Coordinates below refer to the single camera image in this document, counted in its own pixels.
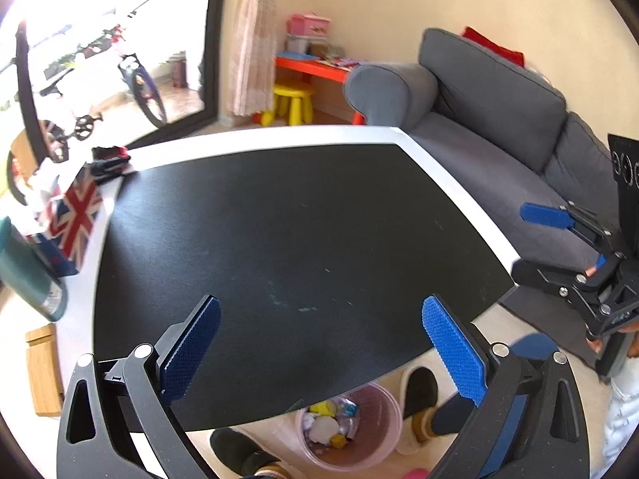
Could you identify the yellow plastic stool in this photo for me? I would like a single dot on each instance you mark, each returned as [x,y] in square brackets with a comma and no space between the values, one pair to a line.
[294,92]

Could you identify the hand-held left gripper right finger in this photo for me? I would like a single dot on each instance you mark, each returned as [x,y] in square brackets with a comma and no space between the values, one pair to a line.
[454,354]

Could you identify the brown plastic stool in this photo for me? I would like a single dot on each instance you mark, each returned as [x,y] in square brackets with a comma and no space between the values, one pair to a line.
[179,72]

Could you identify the red cushion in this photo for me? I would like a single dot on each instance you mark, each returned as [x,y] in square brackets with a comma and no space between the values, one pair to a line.
[499,50]

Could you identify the person's right hand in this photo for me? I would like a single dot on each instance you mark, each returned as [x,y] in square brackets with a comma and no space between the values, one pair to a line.
[594,346]

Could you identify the stack of black pouches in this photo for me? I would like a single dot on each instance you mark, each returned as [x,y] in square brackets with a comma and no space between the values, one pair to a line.
[110,162]

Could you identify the pink and white bicycle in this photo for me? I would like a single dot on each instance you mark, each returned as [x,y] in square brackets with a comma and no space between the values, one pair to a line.
[82,127]

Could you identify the yellow and red toy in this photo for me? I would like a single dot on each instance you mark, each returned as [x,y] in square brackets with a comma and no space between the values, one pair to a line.
[265,118]

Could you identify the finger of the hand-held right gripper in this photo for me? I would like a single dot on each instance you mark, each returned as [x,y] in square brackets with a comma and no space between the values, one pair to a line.
[544,215]
[544,274]

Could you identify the wooden board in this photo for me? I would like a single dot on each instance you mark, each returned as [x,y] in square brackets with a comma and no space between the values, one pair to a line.
[45,374]

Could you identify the person's right forearm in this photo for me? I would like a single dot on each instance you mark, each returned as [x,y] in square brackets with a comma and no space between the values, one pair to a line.
[621,409]

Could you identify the red children's table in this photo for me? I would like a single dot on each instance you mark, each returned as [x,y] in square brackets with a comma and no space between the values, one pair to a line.
[319,69]

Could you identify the black door frame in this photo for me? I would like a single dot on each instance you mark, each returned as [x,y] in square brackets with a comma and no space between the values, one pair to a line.
[212,35]

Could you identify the pink storage box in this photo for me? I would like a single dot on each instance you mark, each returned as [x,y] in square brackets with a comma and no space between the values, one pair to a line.
[309,25]

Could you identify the flag print tissue box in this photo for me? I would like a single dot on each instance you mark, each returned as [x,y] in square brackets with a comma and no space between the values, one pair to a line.
[75,219]

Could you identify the green thermos bottle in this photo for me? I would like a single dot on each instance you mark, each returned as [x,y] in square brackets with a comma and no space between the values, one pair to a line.
[25,274]

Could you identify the pink plastic waste bin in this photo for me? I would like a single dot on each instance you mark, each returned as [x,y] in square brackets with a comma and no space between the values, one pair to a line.
[379,439]

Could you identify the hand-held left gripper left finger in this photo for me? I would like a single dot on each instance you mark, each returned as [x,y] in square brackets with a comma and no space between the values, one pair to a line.
[192,349]

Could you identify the white fluffy pad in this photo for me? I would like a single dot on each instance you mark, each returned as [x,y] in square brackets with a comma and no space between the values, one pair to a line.
[324,430]

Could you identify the colourful picture books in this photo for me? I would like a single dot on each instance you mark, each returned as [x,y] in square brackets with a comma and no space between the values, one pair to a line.
[342,62]

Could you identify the grey sofa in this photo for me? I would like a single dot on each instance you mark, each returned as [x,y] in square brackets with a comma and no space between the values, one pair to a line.
[499,124]

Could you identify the pink patterned curtain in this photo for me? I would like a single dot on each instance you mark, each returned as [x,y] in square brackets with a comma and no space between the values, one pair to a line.
[254,45]

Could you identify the grey plastic box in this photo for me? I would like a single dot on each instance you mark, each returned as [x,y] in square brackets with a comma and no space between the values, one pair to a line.
[299,44]

